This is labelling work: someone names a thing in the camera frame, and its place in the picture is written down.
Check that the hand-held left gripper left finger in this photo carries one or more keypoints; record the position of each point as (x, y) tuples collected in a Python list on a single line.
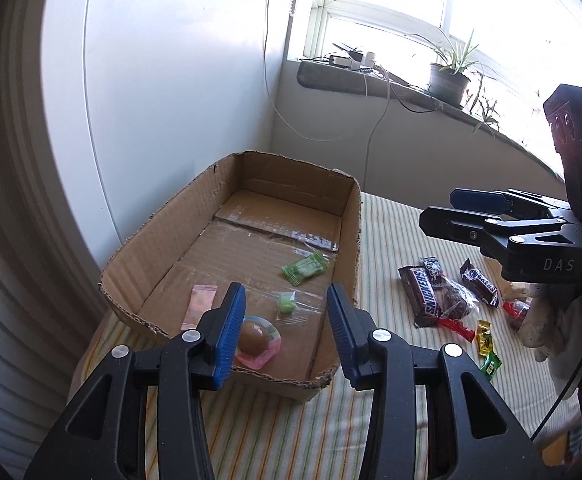
[(228, 330)]

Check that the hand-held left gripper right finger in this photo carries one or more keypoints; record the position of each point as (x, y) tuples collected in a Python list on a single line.
[(343, 345)]

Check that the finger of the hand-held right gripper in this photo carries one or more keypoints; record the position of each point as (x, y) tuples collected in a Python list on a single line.
[(451, 225), (478, 201)]

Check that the black patterned candy packet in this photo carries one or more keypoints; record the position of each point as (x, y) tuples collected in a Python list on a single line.
[(432, 266)]

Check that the large brown chocolate bar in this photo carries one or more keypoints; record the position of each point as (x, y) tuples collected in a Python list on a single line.
[(421, 292)]

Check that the brown cardboard box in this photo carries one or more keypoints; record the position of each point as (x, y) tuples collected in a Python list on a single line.
[(251, 250)]

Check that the red snack packet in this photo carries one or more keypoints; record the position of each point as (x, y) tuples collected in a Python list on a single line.
[(516, 310)]

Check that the person's right hand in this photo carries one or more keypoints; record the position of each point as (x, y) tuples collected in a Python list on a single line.
[(551, 320)]

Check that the brown jelly in pink cup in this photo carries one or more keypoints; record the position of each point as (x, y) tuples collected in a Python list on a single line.
[(253, 337)]

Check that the pink sachet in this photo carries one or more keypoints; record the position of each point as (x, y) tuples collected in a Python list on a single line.
[(201, 305)]

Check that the small green candy clear wrapper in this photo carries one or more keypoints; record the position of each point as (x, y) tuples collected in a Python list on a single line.
[(285, 305)]

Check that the small brown chocolate bar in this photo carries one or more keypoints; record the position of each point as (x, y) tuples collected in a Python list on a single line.
[(481, 282)]

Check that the dark brownie in clear wrapper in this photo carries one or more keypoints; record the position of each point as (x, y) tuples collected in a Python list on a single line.
[(456, 297)]

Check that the small succulent plant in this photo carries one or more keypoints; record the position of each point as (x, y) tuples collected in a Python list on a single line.
[(486, 115)]

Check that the green candy packet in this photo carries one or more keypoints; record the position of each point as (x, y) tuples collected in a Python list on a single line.
[(303, 267)]

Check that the red wrapped candy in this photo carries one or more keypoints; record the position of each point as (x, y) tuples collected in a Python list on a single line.
[(458, 329)]

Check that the yellow wrapped candy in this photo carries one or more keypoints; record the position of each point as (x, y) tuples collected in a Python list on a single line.
[(484, 337)]

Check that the potted spider plant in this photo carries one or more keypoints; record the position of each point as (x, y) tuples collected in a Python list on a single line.
[(448, 82)]

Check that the small green wrapped candy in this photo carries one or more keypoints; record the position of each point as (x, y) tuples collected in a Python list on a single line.
[(491, 365)]

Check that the dark windowsill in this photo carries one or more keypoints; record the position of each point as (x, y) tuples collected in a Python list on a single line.
[(331, 80)]

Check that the white power adapter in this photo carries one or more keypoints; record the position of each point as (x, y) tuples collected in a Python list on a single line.
[(343, 61)]

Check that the grey ribbed panel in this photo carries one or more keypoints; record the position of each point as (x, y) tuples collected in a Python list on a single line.
[(11, 260)]

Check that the white window frame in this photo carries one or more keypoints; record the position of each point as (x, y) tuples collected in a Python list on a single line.
[(321, 10)]

